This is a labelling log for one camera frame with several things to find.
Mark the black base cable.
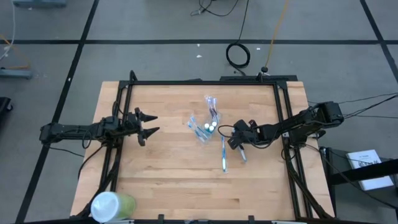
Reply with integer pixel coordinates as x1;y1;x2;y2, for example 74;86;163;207
306;142;398;210
76;143;106;182

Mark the black side stand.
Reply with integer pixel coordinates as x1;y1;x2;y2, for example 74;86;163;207
319;146;398;224

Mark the coiled black floor cable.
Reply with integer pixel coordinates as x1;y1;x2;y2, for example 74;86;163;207
225;0;251;77

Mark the orange floor cable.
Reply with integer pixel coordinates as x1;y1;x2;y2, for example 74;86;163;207
0;33;32;70

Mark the white booklet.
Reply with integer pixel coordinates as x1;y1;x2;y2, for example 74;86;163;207
345;149;395;191

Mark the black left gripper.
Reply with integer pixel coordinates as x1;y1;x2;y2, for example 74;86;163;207
124;107;161;147

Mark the thin black floor cable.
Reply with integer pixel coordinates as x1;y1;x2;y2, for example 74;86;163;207
190;0;240;17
340;92;398;105

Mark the purple white toothbrush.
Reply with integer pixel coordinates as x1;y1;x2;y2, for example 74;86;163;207
204;95;215;121
207;95;218;122
210;96;221;124

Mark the thick black floor cable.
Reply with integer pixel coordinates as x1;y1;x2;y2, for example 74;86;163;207
341;94;398;119

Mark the green disinfecting wipes canister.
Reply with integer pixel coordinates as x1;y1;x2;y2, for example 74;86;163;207
90;190;137;224

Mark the black right base cable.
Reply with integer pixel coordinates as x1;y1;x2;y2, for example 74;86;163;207
306;142;398;210

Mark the black left base cable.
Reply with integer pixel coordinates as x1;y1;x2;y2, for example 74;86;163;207
76;143;106;182

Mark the yellow hanging cable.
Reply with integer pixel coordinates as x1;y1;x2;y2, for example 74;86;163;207
264;0;290;71

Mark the white floor cable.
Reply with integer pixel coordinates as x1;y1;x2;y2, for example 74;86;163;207
0;0;17;60

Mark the grey desk foot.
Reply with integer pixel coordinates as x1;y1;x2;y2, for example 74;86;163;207
12;0;68;9
0;67;34;80

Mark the black floor object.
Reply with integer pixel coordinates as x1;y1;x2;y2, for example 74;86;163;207
0;96;14;113

